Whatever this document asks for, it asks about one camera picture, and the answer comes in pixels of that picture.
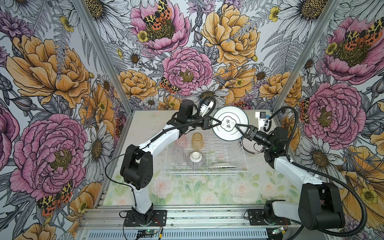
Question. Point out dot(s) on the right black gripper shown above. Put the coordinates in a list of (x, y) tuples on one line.
[(250, 132)]

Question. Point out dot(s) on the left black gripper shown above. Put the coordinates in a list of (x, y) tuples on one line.
[(206, 122)]

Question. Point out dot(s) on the teal rimmed deep plate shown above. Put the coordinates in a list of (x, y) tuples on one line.
[(230, 116)]

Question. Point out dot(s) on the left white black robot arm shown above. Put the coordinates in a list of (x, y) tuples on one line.
[(137, 165)]

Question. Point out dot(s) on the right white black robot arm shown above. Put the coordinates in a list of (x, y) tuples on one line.
[(319, 207)]

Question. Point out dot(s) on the yellow plastic cup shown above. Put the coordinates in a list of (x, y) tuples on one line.
[(197, 142)]

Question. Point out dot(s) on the purple striped bowl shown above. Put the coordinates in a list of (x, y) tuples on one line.
[(196, 160)]

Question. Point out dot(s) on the clear plastic cup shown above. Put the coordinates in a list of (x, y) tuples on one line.
[(177, 154)]

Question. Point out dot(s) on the green circuit board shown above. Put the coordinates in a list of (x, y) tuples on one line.
[(146, 234)]

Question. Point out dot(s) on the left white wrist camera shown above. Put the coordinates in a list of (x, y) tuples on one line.
[(205, 107)]

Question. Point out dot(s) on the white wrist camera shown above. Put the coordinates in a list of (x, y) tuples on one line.
[(262, 119), (205, 107)]

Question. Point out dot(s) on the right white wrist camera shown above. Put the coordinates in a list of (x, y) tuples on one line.
[(262, 119)]

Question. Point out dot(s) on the white wire dish rack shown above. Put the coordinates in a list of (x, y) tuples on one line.
[(215, 151)]

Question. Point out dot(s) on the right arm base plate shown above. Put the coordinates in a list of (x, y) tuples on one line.
[(256, 217)]

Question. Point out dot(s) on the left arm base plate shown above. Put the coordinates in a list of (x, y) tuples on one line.
[(153, 218)]

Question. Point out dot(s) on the aluminium front rail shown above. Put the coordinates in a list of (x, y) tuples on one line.
[(190, 223)]

